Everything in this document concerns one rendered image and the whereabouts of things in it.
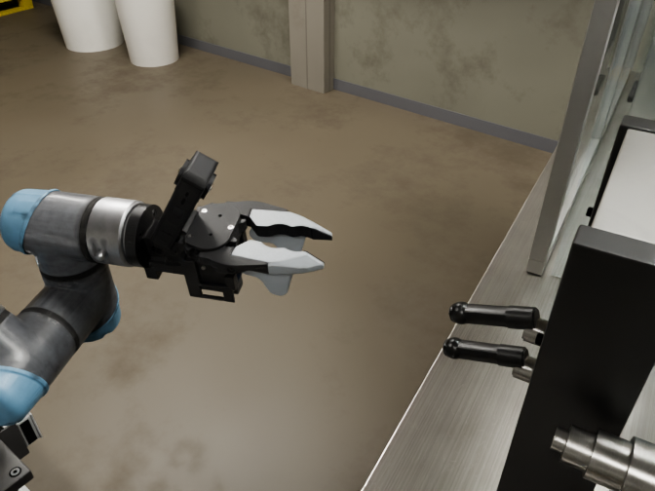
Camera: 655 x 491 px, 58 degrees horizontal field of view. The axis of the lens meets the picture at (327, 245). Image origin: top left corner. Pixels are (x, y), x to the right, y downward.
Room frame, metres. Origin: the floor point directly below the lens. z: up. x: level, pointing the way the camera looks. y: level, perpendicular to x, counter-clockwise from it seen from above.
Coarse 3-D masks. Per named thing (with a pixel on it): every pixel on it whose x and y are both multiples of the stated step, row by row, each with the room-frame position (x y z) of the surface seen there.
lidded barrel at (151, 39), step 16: (128, 0) 4.46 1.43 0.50; (144, 0) 4.46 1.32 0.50; (160, 0) 4.52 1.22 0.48; (128, 16) 4.48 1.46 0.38; (144, 16) 4.46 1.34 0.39; (160, 16) 4.51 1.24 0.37; (128, 32) 4.50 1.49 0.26; (144, 32) 4.47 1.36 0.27; (160, 32) 4.51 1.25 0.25; (176, 32) 4.71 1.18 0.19; (128, 48) 4.55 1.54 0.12; (144, 48) 4.47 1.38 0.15; (160, 48) 4.50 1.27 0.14; (176, 48) 4.65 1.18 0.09; (144, 64) 4.48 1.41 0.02; (160, 64) 4.50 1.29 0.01
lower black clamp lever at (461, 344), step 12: (444, 348) 0.25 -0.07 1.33; (456, 348) 0.25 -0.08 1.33; (468, 348) 0.25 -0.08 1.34; (480, 348) 0.24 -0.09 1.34; (492, 348) 0.24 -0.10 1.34; (504, 348) 0.24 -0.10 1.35; (516, 348) 0.24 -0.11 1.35; (480, 360) 0.24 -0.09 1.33; (492, 360) 0.24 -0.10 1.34; (504, 360) 0.23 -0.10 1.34; (516, 360) 0.23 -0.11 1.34
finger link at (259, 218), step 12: (252, 216) 0.53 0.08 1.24; (264, 216) 0.53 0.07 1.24; (276, 216) 0.53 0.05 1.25; (288, 216) 0.53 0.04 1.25; (300, 216) 0.53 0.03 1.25; (252, 228) 0.52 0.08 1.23; (264, 228) 0.51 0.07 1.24; (276, 228) 0.52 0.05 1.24; (288, 228) 0.51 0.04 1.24; (300, 228) 0.51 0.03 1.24; (312, 228) 0.51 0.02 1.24; (324, 228) 0.52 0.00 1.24; (264, 240) 0.53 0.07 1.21; (276, 240) 0.53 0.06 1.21; (288, 240) 0.53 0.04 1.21; (300, 240) 0.52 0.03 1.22
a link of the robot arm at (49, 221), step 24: (24, 192) 0.56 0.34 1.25; (48, 192) 0.56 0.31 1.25; (0, 216) 0.54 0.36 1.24; (24, 216) 0.53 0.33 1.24; (48, 216) 0.53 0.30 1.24; (72, 216) 0.52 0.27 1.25; (24, 240) 0.52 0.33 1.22; (48, 240) 0.52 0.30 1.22; (72, 240) 0.51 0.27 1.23; (48, 264) 0.52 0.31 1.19; (72, 264) 0.52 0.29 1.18
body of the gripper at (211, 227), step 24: (144, 216) 0.53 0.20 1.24; (192, 216) 0.52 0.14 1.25; (216, 216) 0.52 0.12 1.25; (240, 216) 0.53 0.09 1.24; (144, 240) 0.52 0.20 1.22; (192, 240) 0.49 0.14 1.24; (216, 240) 0.49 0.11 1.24; (240, 240) 0.53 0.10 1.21; (144, 264) 0.51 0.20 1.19; (168, 264) 0.51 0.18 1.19; (192, 264) 0.48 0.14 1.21; (192, 288) 0.49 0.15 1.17; (216, 288) 0.50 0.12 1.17; (240, 288) 0.50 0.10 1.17
